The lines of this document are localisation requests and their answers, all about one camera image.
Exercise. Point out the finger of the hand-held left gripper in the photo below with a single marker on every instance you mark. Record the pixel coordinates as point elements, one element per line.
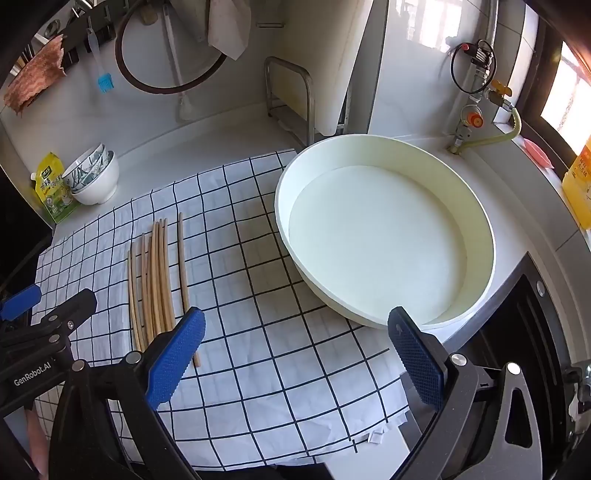
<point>74,307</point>
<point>21,297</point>

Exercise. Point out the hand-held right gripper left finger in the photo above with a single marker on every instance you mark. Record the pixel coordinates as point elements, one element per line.
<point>178,353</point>

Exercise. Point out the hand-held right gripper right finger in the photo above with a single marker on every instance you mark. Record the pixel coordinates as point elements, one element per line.
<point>415,364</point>

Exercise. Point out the bunch of wooden chopsticks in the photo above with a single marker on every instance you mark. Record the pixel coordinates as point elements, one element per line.
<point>154,277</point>

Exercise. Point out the white round basin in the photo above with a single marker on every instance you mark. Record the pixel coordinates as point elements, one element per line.
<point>378,240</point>

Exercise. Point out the person's left hand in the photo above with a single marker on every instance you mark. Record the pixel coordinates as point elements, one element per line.
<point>38,443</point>

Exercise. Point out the dark appliance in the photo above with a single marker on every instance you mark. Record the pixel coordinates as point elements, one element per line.
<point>18,221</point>

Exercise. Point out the yellow green pouch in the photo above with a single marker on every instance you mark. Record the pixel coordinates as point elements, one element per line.
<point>53,198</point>

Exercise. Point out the white black-checked cloth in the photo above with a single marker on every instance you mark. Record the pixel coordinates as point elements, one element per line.
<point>258,277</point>

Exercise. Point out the plain white bowl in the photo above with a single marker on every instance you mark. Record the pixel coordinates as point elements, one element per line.
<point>99,189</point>

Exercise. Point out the black gas stove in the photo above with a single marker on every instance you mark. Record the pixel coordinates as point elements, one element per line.
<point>531,314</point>

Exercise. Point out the blue patterned bowl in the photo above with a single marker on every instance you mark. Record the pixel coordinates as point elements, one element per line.
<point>83,170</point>
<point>105,167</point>

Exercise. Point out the brown textured cloth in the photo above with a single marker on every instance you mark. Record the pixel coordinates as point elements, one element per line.
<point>32,78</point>

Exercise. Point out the blue silicone brush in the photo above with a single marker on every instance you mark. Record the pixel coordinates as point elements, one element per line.
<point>106,85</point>

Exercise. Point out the dark round hoop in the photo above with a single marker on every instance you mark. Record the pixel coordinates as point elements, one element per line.
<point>165,91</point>

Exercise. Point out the pink flat piece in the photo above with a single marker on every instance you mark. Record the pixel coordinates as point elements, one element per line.
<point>538,154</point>

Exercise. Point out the yellow bottle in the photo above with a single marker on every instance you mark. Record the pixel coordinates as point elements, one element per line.
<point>579,184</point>

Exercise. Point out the metal rack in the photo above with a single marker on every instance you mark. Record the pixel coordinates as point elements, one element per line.
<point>310,110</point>

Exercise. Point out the gas valve assembly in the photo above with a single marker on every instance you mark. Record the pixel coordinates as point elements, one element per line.
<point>480,57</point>

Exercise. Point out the white cutting board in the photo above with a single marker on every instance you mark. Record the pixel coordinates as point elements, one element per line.
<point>355,55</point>

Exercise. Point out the white hanging towel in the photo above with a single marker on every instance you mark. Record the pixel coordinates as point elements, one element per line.
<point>228,32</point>

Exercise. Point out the black wall hook rail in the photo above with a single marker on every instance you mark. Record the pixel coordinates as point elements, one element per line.
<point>76,46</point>

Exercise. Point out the window with dark frame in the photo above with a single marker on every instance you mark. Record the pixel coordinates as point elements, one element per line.
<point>568,87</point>

